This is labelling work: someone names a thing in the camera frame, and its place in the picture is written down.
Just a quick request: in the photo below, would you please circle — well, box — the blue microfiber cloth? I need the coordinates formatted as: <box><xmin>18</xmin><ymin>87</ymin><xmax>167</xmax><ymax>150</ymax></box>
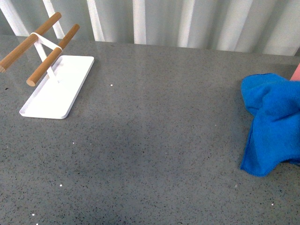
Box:
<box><xmin>240</xmin><ymin>74</ymin><xmax>300</xmax><ymax>177</ymax></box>

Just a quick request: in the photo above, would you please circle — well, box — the white towel rack stand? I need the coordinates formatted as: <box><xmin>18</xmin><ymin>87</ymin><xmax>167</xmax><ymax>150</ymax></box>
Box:
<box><xmin>0</xmin><ymin>12</ymin><xmax>94</xmax><ymax>119</ymax></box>

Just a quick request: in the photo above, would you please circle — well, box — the pink box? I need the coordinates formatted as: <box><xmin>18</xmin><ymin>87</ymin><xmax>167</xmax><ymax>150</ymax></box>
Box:
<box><xmin>290</xmin><ymin>63</ymin><xmax>300</xmax><ymax>81</ymax></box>

